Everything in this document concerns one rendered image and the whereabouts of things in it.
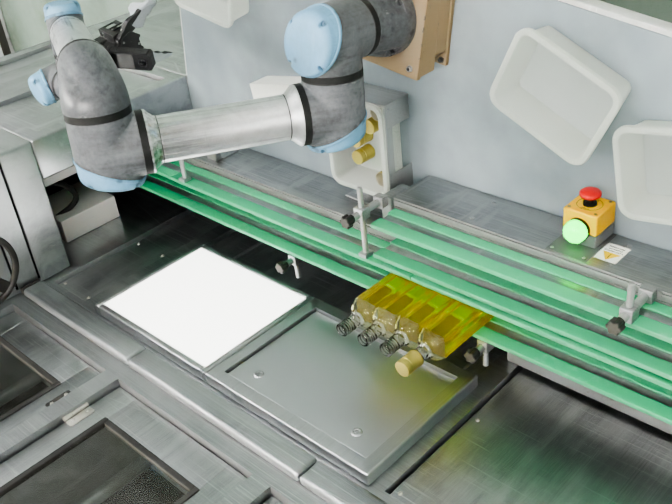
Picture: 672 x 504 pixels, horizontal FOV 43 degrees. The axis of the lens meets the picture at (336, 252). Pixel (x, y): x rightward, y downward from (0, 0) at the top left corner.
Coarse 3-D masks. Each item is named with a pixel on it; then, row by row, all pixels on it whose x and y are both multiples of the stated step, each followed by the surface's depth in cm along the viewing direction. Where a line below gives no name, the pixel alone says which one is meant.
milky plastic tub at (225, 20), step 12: (180, 0) 213; (192, 0) 214; (204, 0) 213; (216, 0) 213; (228, 0) 199; (240, 0) 203; (192, 12) 211; (204, 12) 209; (216, 12) 208; (228, 12) 201; (240, 12) 204; (228, 24) 203
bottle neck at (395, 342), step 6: (396, 336) 164; (402, 336) 164; (384, 342) 163; (390, 342) 163; (396, 342) 163; (402, 342) 164; (384, 348) 164; (390, 348) 162; (396, 348) 163; (384, 354) 164; (390, 354) 162
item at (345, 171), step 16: (368, 112) 191; (384, 128) 180; (384, 144) 182; (336, 160) 197; (352, 160) 200; (368, 160) 199; (384, 160) 184; (336, 176) 198; (352, 176) 198; (368, 176) 197; (384, 176) 186; (368, 192) 193; (384, 192) 189
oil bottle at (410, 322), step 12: (420, 300) 171; (432, 300) 170; (444, 300) 170; (456, 300) 171; (408, 312) 168; (420, 312) 167; (432, 312) 167; (396, 324) 166; (408, 324) 165; (420, 324) 165; (408, 336) 165
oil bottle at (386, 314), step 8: (408, 288) 175; (416, 288) 175; (424, 288) 175; (392, 296) 174; (400, 296) 173; (408, 296) 173; (416, 296) 173; (384, 304) 171; (392, 304) 171; (400, 304) 171; (408, 304) 171; (376, 312) 170; (384, 312) 169; (392, 312) 169; (400, 312) 169; (376, 320) 169; (384, 320) 168; (392, 320) 168; (384, 328) 169; (392, 328) 169; (384, 336) 170
